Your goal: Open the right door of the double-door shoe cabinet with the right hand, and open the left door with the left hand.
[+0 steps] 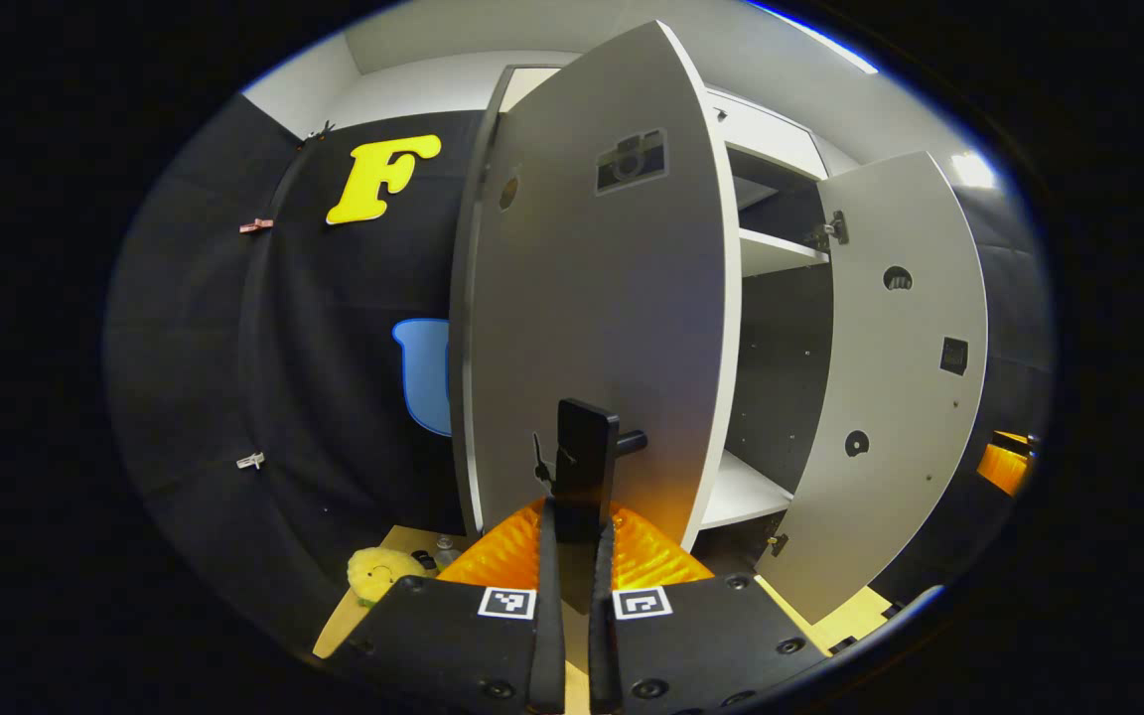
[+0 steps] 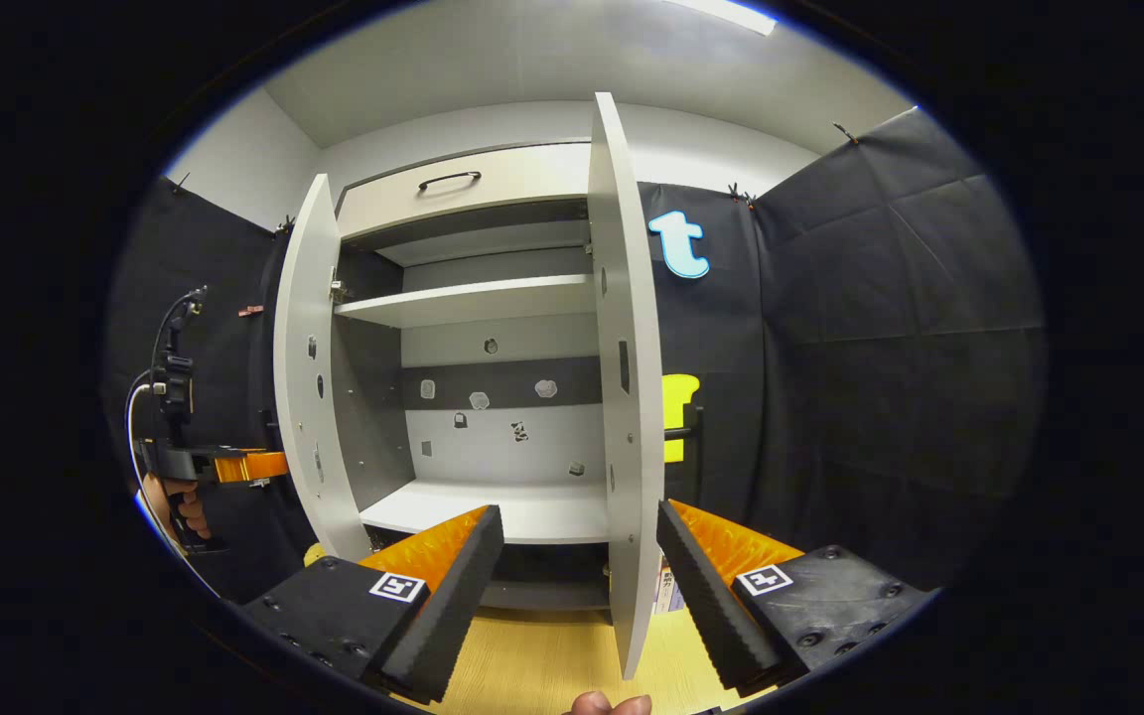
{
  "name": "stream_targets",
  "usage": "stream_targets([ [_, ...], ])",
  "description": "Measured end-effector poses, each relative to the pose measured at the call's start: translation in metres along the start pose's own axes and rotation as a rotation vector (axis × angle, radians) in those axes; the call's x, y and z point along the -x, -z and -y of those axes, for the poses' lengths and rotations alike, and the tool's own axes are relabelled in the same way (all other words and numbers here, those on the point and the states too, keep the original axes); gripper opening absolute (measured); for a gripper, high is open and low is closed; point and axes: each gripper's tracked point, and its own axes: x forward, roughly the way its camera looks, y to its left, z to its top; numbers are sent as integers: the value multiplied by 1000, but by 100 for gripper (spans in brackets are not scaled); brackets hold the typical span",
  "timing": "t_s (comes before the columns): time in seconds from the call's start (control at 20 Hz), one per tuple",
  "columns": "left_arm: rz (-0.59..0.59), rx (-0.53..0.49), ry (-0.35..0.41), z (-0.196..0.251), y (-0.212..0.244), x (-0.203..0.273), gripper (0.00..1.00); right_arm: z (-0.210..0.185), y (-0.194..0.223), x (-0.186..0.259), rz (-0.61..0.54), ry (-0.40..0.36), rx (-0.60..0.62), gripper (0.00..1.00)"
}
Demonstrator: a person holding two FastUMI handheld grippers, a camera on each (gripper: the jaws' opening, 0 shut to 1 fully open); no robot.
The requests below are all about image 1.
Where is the black door handle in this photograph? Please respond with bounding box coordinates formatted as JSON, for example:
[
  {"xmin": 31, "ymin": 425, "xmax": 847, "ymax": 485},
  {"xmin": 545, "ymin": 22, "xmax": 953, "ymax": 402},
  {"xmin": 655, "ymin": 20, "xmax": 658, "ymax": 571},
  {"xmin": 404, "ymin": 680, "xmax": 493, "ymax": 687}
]
[{"xmin": 532, "ymin": 398, "xmax": 648, "ymax": 617}]

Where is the short ceiling light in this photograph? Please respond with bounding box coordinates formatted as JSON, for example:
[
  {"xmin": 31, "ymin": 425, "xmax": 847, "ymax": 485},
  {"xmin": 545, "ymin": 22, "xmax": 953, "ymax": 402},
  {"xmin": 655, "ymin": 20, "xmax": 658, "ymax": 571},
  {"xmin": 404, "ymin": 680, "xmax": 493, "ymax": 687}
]
[{"xmin": 949, "ymin": 151, "xmax": 998, "ymax": 190}]

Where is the yellow plush toy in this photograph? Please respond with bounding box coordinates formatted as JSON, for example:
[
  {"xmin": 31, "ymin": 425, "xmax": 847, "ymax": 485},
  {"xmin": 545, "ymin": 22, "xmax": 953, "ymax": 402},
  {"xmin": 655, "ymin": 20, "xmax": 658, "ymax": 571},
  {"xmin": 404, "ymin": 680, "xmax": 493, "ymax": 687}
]
[{"xmin": 347, "ymin": 546, "xmax": 426, "ymax": 607}]

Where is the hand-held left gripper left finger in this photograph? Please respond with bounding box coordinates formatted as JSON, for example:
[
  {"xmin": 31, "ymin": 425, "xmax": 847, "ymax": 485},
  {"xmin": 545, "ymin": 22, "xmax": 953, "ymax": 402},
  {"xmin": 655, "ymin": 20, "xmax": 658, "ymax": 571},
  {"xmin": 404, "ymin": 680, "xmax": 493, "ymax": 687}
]
[{"xmin": 334, "ymin": 497, "xmax": 568, "ymax": 715}]

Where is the beige double-door shoe cabinet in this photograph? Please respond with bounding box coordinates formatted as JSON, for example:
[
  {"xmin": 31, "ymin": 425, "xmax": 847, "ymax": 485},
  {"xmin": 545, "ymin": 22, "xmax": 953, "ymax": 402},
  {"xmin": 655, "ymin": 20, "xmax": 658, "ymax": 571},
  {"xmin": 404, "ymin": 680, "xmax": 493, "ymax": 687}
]
[{"xmin": 448, "ymin": 20, "xmax": 990, "ymax": 625}]

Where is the black backdrop cloth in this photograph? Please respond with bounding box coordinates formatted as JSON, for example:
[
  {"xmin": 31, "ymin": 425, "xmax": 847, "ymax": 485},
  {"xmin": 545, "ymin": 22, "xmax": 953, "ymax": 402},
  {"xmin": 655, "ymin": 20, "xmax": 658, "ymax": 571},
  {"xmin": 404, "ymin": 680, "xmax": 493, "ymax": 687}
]
[{"xmin": 103, "ymin": 94, "xmax": 1055, "ymax": 637}]

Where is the beige cabinet flap panel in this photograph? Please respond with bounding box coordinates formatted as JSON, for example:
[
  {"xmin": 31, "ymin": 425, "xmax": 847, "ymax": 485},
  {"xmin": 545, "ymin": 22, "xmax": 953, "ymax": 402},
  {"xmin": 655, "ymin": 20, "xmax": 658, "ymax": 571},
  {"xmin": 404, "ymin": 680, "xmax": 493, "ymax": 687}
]
[{"xmin": 706, "ymin": 89, "xmax": 831, "ymax": 180}]

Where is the white cabinet shelf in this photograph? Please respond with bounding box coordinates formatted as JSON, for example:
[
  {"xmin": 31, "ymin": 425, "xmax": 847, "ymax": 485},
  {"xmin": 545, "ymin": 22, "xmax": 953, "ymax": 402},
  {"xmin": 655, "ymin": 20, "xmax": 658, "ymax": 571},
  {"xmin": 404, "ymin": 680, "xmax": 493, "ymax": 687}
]
[
  {"xmin": 699, "ymin": 449, "xmax": 793, "ymax": 530},
  {"xmin": 739, "ymin": 228, "xmax": 829, "ymax": 277}
]

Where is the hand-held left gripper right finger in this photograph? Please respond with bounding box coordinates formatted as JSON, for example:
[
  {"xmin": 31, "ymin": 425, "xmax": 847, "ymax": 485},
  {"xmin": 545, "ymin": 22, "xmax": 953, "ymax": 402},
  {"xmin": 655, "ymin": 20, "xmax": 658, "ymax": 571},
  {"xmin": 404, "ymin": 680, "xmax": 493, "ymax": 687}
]
[{"xmin": 587, "ymin": 501, "xmax": 831, "ymax": 715}]

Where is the long ceiling light strip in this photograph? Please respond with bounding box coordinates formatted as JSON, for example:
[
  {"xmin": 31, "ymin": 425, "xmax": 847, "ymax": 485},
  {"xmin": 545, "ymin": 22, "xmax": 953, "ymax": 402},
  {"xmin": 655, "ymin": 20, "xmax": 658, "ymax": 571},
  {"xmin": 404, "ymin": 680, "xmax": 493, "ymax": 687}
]
[{"xmin": 761, "ymin": 0, "xmax": 879, "ymax": 75}]

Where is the beige cabinet door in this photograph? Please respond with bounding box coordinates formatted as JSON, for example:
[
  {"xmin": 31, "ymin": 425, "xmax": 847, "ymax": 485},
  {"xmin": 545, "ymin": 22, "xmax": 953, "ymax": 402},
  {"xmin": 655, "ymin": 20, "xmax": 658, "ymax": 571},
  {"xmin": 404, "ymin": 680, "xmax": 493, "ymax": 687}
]
[
  {"xmin": 460, "ymin": 20, "xmax": 742, "ymax": 557},
  {"xmin": 756, "ymin": 151, "xmax": 990, "ymax": 625}
]

